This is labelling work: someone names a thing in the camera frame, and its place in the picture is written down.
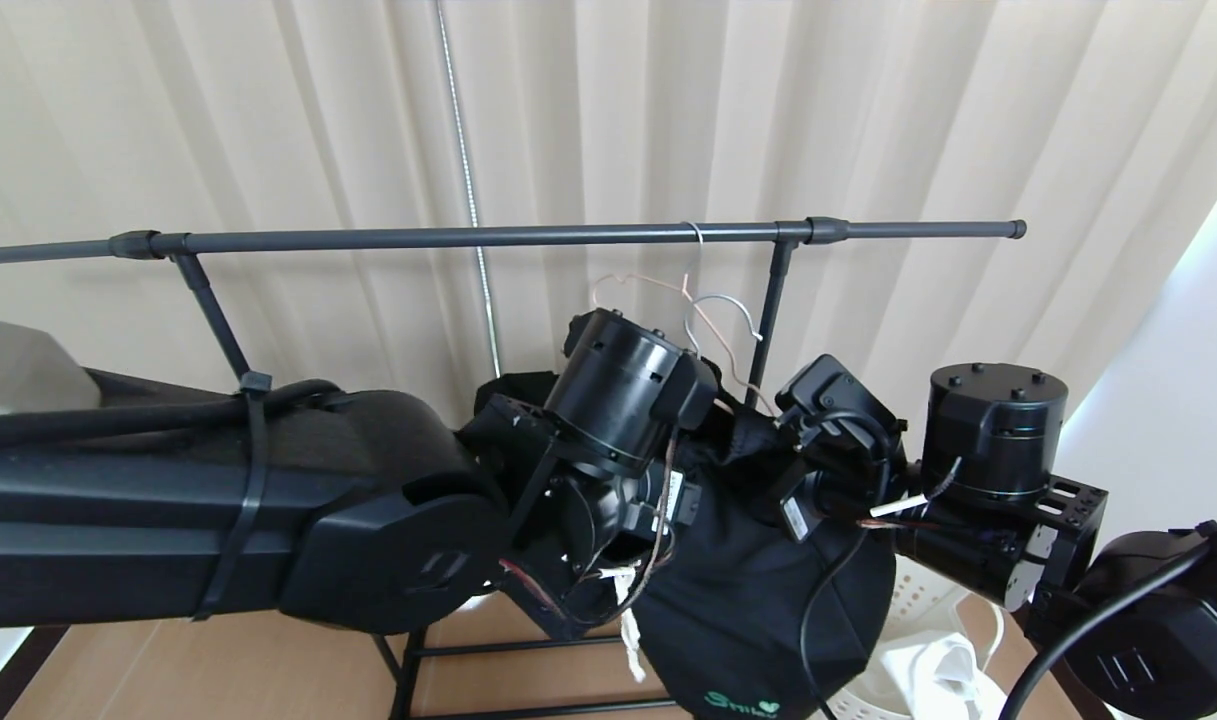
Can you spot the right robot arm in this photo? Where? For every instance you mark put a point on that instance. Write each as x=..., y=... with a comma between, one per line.
x=993, y=430

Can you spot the black clothes rack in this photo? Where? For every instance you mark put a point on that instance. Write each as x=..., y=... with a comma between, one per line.
x=368, y=239

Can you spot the white printed t-shirt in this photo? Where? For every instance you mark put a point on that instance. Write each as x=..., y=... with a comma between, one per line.
x=928, y=680

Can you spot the white laundry basket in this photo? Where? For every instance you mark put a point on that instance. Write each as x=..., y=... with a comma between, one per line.
x=928, y=600

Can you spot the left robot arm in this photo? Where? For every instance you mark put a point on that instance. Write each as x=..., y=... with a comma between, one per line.
x=168, y=520

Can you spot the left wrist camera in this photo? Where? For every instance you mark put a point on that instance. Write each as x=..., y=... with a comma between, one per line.
x=685, y=497

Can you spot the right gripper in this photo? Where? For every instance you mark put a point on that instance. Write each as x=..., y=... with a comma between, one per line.
x=968, y=555

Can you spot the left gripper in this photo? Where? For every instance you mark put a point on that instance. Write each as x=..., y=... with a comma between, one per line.
x=608, y=525

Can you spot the pink clothes hanger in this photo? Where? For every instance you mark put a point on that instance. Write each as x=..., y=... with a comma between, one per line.
x=713, y=296
x=686, y=287

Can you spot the white curtain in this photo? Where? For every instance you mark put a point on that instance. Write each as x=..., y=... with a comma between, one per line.
x=268, y=120

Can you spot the silver curtain wand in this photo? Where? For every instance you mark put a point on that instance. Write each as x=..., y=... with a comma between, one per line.
x=465, y=180

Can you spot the black shorts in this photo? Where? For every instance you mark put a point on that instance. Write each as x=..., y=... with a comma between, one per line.
x=748, y=600

